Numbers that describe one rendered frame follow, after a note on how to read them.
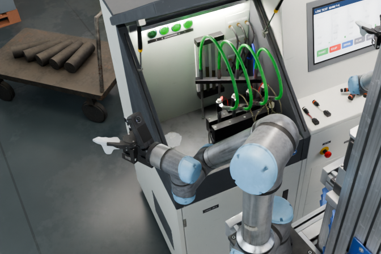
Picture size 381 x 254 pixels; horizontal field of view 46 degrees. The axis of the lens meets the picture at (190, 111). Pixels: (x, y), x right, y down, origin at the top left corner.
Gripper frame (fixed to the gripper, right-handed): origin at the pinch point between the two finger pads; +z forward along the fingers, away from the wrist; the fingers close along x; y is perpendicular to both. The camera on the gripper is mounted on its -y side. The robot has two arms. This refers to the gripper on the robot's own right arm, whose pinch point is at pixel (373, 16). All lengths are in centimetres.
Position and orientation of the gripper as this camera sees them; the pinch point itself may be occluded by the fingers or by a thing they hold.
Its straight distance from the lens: 209.3
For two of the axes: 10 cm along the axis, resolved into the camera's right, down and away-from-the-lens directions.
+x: 9.8, -1.9, -0.7
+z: -0.8, -6.6, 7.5
